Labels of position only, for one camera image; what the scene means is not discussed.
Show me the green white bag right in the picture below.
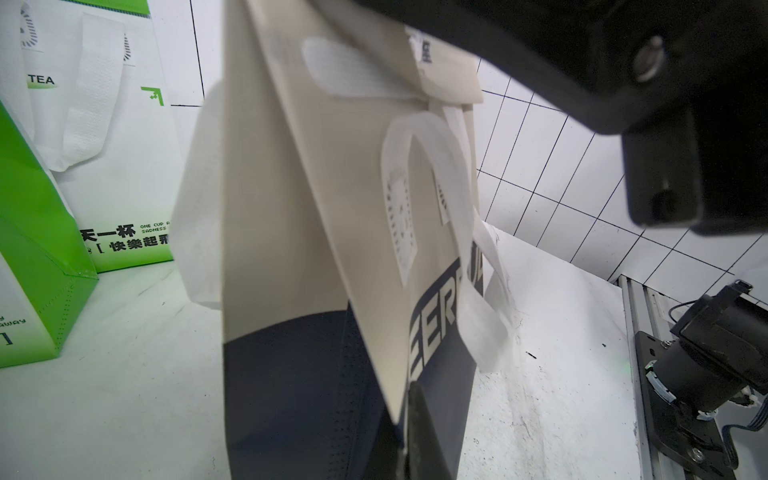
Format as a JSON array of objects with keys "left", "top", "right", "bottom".
[{"left": 1, "top": 1, "right": 183, "bottom": 272}]

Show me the green white bag left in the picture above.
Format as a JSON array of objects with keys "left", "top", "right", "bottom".
[{"left": 1, "top": 110, "right": 98, "bottom": 367}]

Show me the navy beige small bag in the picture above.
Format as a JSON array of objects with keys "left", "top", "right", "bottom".
[{"left": 170, "top": 1, "right": 510, "bottom": 479}]

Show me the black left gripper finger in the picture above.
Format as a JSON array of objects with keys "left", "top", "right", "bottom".
[{"left": 362, "top": 380, "right": 454, "bottom": 480}]

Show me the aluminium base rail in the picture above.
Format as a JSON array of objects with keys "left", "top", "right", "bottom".
[{"left": 618, "top": 276, "right": 767, "bottom": 479}]

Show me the green white bag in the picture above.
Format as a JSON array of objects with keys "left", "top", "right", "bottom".
[
  {"left": 1, "top": 110, "right": 98, "bottom": 367},
  {"left": 1, "top": 1, "right": 183, "bottom": 272}
]

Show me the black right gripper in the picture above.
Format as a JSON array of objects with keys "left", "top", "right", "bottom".
[{"left": 368, "top": 0, "right": 767, "bottom": 236}]

